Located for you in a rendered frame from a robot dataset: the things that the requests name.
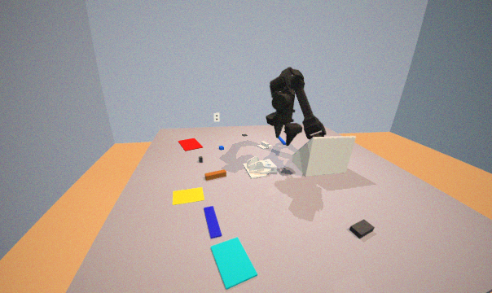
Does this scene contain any brown rectangular block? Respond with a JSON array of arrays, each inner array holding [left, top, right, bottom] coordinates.
[[204, 169, 226, 181]]

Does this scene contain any turquoise flat rectangular plate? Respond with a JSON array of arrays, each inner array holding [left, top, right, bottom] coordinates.
[[211, 238, 257, 290]]

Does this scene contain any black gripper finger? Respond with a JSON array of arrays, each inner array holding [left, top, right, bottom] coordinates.
[[274, 123, 283, 138], [284, 131, 298, 146]]

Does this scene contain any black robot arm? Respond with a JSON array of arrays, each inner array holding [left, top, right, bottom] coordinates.
[[266, 68, 327, 140]]

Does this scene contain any red flat square plate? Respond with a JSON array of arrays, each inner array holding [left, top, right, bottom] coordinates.
[[178, 138, 202, 151]]

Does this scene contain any yellow flat rectangular plate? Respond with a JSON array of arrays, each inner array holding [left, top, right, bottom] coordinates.
[[173, 187, 204, 205]]

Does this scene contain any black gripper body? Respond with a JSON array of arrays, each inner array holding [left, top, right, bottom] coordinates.
[[279, 107, 302, 133]]

